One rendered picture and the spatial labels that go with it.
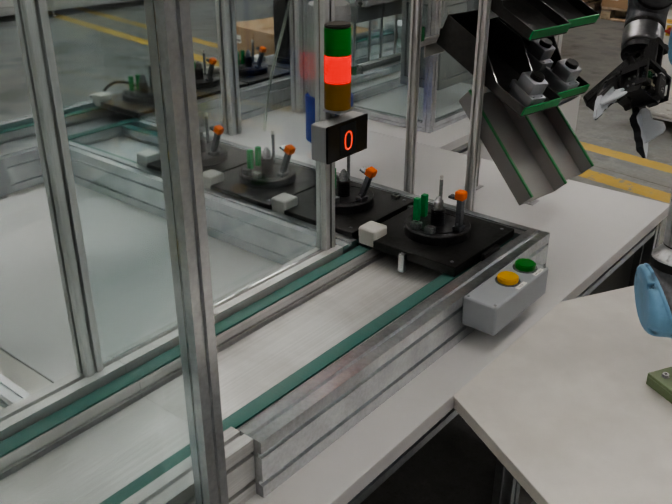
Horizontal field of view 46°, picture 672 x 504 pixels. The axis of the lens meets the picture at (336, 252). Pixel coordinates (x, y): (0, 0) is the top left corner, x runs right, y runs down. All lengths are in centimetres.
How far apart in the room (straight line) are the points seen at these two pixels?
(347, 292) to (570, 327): 44
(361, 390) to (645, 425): 46
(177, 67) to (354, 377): 64
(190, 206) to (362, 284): 81
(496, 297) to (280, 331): 40
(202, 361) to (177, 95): 31
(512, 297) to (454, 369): 17
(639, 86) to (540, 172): 42
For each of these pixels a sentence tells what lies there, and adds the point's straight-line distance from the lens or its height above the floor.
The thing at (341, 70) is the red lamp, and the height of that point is 134.
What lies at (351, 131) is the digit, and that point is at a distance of 152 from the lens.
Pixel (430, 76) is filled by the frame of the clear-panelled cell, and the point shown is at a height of 105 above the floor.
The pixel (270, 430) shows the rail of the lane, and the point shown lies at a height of 96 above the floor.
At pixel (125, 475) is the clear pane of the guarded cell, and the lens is 93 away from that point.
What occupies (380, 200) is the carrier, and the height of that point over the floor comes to 97.
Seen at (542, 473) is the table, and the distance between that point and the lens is 126.
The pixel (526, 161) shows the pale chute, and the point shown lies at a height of 105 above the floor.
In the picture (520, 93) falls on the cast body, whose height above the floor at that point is 123.
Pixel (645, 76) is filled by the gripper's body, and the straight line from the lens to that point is 157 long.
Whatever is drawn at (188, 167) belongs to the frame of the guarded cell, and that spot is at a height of 140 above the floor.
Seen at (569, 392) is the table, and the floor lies 86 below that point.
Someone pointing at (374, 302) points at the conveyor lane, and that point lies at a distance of 153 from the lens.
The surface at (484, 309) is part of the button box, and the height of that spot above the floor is 95.
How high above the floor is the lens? 167
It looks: 26 degrees down
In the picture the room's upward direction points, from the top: straight up
